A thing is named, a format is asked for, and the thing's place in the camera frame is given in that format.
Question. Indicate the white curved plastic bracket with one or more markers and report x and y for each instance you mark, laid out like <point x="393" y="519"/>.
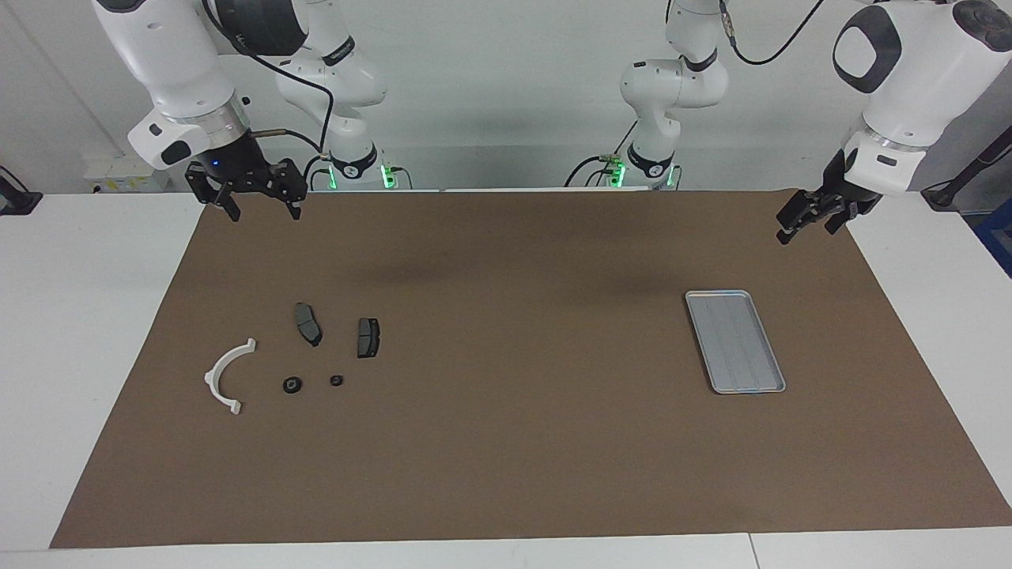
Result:
<point x="212" y="378"/>

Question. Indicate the large black bearing gear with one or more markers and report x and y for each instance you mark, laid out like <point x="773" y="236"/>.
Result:
<point x="292" y="385"/>

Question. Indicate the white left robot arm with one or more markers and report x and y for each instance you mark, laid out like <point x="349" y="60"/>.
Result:
<point x="909" y="79"/>

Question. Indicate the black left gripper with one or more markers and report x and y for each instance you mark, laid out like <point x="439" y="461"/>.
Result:
<point x="840" y="190"/>

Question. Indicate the silver metal tray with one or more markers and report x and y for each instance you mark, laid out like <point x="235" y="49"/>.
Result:
<point x="735" y="340"/>

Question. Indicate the brown table mat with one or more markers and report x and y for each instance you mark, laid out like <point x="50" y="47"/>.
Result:
<point x="506" y="442"/>

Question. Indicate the blue box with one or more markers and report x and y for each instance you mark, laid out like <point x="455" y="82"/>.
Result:
<point x="998" y="245"/>

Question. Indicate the white cardboard box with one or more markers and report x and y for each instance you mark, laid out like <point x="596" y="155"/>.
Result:
<point x="111" y="178"/>

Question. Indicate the black clamp stand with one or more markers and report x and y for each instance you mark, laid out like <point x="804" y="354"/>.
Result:
<point x="16" y="201"/>

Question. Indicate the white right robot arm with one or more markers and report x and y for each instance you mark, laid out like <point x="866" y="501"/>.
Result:
<point x="174" y="63"/>

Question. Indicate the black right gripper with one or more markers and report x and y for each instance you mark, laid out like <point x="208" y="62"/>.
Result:
<point x="233" y="167"/>

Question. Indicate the curved dark brake pad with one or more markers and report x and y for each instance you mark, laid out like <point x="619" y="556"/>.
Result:
<point x="307" y="324"/>

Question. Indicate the rectangular dark brake pad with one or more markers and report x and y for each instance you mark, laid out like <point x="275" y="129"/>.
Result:
<point x="368" y="337"/>

